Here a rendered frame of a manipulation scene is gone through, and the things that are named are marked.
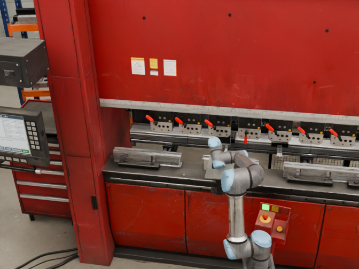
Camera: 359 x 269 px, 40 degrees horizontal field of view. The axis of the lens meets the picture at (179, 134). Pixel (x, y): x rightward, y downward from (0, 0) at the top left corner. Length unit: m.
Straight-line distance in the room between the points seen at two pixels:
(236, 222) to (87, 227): 1.48
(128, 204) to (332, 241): 1.49
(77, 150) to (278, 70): 1.44
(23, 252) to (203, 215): 1.59
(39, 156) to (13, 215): 1.80
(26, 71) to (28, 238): 2.04
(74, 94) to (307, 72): 1.45
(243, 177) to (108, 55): 1.23
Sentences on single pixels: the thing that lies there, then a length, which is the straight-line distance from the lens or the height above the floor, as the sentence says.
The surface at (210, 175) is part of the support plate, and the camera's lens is 3.30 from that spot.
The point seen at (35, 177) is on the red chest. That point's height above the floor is 0.53.
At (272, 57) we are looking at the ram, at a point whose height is 1.77.
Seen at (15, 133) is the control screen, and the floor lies 1.46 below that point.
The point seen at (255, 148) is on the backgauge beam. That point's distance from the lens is 3.73.
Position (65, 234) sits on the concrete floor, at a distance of 4.48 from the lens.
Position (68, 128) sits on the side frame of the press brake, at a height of 1.27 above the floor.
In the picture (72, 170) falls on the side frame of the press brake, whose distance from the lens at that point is 3.58.
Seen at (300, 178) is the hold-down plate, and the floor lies 0.90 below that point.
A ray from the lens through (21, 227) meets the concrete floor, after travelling 4.65.
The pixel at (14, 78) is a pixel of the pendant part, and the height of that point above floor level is 1.81.
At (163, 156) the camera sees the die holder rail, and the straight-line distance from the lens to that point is 3.56.
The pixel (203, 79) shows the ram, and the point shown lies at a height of 1.59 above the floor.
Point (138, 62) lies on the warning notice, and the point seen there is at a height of 1.69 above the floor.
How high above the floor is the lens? 2.97
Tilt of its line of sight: 32 degrees down
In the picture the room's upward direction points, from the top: 1 degrees counter-clockwise
